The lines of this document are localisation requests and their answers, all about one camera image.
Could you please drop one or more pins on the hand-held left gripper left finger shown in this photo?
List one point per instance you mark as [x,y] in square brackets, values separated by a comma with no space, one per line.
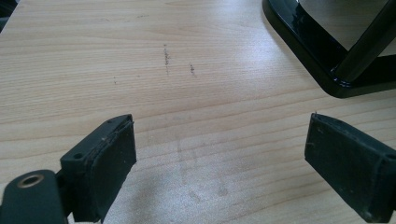
[106,161]

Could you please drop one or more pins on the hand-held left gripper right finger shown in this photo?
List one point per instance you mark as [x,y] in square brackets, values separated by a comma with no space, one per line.
[345,158]

